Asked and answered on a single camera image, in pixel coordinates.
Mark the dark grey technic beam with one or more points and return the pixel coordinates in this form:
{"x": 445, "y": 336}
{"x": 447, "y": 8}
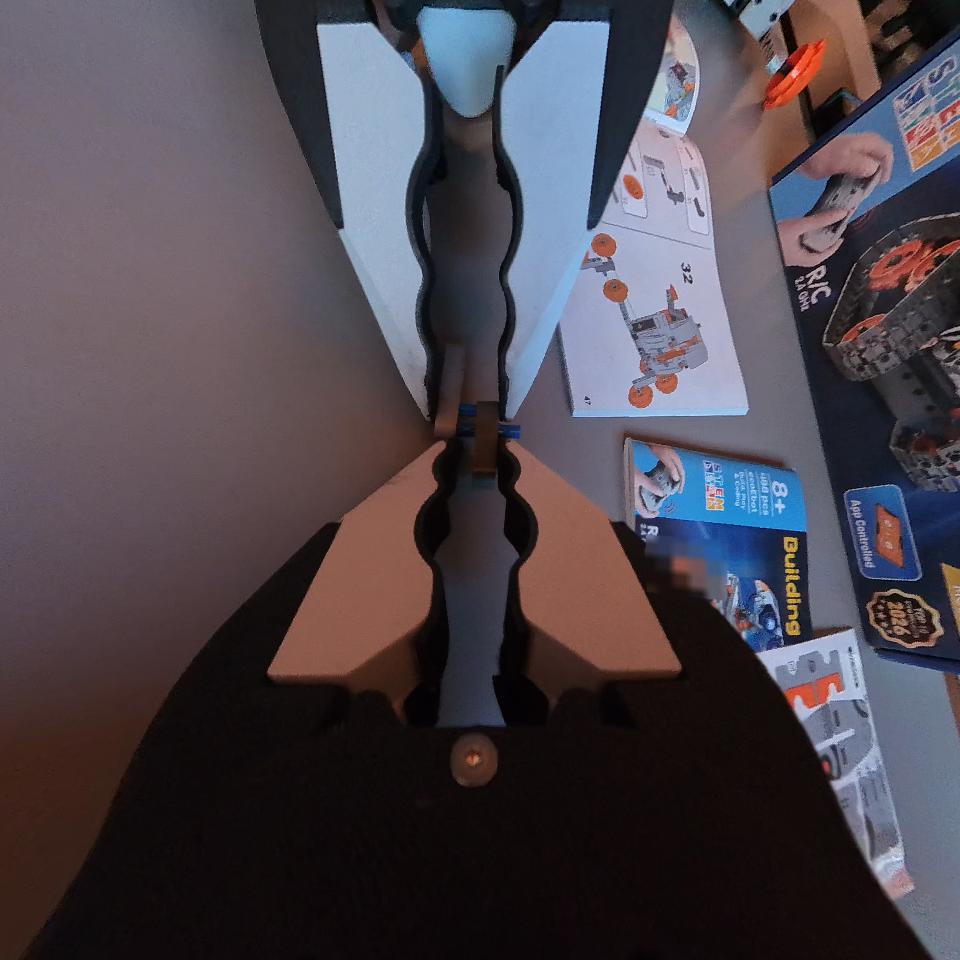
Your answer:
{"x": 451, "y": 390}

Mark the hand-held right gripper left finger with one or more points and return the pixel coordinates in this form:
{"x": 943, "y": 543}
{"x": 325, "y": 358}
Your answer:
{"x": 360, "y": 600}

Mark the blue robot kit manual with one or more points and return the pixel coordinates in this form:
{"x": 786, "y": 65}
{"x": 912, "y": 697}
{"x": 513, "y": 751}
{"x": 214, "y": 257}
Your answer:
{"x": 750, "y": 510}

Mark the orange white booklet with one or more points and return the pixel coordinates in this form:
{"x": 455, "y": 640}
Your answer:
{"x": 847, "y": 750}

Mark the grey desk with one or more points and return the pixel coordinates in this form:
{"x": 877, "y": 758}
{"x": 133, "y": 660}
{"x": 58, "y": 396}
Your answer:
{"x": 150, "y": 375}

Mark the light grey technic beam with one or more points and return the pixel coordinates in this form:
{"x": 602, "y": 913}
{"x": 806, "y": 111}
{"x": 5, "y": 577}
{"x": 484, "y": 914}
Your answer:
{"x": 486, "y": 442}

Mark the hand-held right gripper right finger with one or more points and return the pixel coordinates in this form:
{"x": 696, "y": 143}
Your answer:
{"x": 592, "y": 600}

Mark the open instruction booklet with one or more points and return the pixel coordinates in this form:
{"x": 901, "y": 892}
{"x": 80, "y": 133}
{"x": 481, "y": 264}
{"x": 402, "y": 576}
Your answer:
{"x": 697, "y": 375}

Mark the grey orange toy robot model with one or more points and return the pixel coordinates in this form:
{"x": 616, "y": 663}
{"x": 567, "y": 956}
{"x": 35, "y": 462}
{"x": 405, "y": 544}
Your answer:
{"x": 795, "y": 71}

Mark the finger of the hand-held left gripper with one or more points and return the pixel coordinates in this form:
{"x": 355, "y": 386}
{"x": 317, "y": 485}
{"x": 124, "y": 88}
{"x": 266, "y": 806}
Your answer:
{"x": 559, "y": 150}
{"x": 367, "y": 150}

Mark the blue robot kit box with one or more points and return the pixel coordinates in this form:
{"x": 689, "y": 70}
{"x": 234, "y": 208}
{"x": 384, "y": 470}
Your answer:
{"x": 885, "y": 450}

